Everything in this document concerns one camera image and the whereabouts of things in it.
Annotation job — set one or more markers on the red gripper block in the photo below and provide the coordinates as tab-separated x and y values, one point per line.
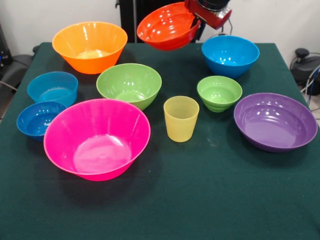
216	21

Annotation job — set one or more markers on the red plastic bowl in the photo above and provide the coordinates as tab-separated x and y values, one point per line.
165	27

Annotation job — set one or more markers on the yellow plastic cup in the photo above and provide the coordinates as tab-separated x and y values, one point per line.
181	122

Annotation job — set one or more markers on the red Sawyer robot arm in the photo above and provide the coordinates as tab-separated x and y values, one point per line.
212	3

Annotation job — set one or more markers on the bright blue plastic bowl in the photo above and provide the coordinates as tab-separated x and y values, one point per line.
232	57

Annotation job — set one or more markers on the small green ribbed bowl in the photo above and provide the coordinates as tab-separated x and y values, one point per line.
218	93

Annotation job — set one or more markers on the large green plastic bowl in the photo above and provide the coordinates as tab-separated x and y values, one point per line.
127	85

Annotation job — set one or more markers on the purple plastic bowl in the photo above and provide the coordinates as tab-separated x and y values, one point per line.
275	120

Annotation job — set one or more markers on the orange plastic bowl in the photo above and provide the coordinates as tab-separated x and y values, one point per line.
75	45

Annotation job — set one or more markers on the pink plastic bowl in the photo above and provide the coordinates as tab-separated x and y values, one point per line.
97	140

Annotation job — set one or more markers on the translucent teal plastic bowl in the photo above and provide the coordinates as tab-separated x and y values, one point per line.
50	87

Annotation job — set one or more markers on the dark green table cloth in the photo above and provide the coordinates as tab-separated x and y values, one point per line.
200	195

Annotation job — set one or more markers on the small dark blue bowl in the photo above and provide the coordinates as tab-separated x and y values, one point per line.
35	120

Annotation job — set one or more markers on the black pedestal foot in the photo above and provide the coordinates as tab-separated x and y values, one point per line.
15	67
303	65

